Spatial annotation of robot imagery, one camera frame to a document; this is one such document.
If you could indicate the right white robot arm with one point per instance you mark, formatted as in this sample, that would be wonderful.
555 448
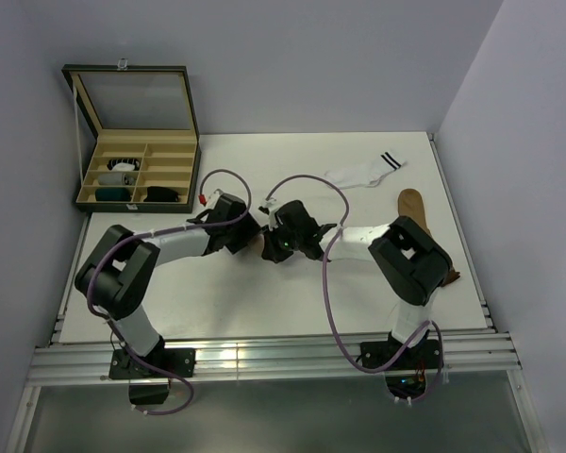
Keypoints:
413 264

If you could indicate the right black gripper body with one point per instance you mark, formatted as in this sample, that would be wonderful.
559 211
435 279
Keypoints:
283 243

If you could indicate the black compartment storage box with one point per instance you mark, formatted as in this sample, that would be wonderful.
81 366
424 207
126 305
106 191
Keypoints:
139 111

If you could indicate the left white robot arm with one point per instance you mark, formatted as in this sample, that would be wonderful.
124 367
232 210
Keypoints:
115 276

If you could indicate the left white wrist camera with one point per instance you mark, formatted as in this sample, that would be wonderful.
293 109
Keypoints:
209 201

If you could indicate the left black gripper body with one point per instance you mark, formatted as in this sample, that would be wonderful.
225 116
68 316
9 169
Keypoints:
241 232

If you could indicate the beige reindeer sock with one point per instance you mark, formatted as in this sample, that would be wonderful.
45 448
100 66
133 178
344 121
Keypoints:
257 245

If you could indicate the dark green rolled sock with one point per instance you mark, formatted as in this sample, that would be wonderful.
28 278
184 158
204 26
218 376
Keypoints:
112 194

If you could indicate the grey rolled sock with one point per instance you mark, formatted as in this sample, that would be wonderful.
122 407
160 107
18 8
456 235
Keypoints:
116 179

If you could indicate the black white rolled sock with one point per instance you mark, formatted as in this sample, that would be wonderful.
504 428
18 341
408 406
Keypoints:
127 164

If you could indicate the brown sock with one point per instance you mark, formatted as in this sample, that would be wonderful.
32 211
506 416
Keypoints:
411 204

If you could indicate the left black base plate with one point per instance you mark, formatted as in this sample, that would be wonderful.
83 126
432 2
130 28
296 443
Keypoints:
151 378

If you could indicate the white striped sock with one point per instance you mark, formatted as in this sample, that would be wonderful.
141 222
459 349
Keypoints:
367 174

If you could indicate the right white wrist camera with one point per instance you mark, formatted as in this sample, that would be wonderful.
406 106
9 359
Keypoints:
269 207

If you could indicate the aluminium mounting rail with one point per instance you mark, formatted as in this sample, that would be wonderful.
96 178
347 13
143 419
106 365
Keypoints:
277 358

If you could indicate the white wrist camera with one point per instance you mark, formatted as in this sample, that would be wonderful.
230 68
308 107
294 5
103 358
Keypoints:
209 201
269 207

